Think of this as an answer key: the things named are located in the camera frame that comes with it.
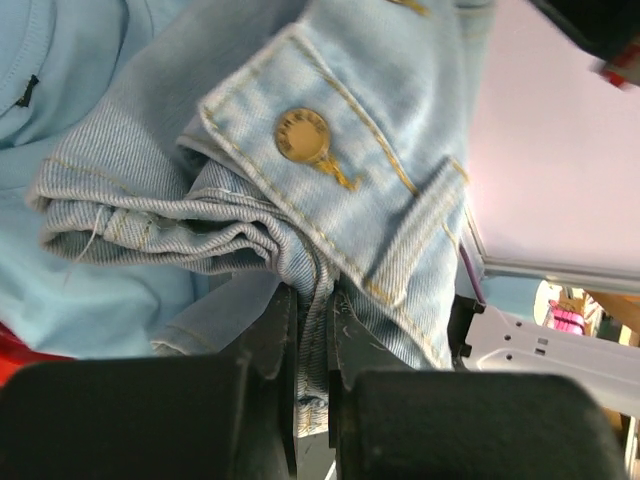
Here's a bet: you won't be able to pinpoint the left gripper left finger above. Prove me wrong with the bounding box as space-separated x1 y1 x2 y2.
0 282 301 480

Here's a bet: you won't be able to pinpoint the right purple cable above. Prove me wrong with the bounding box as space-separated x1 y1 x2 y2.
458 244 487 304

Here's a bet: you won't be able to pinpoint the light denim shorts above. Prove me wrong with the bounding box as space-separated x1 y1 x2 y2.
57 1 494 436

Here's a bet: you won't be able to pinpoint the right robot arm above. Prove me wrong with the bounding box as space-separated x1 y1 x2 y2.
447 295 639 417

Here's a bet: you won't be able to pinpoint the red plastic tray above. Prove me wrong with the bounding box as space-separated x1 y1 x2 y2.
0 325 46 385

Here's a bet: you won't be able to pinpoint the light blue t-shirt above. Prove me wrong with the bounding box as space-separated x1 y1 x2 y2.
0 0 211 359

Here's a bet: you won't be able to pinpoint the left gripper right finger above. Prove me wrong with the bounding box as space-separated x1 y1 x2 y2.
327 289 629 480

